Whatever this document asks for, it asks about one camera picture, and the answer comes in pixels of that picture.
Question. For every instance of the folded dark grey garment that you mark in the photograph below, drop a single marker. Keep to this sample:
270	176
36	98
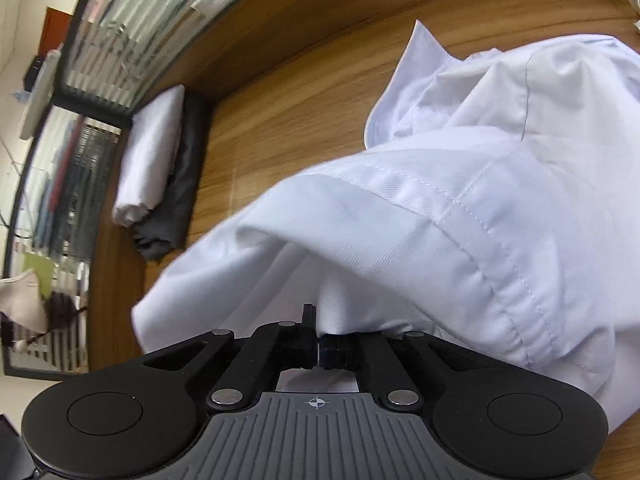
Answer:
175	210

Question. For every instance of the white long-sleeved coat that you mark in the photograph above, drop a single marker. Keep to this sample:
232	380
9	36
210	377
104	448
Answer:
450	185

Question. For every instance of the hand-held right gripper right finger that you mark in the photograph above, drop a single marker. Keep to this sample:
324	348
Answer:
332	352

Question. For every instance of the striped frosted glass partition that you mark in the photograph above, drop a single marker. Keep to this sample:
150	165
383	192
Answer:
125	35

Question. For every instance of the folded white garment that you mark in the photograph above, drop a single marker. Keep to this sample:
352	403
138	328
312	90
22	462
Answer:
150	160

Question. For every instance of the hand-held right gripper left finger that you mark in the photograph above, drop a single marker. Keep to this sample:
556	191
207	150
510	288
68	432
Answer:
307	345

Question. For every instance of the orange-brown door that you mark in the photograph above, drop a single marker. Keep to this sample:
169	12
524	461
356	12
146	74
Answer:
52	30

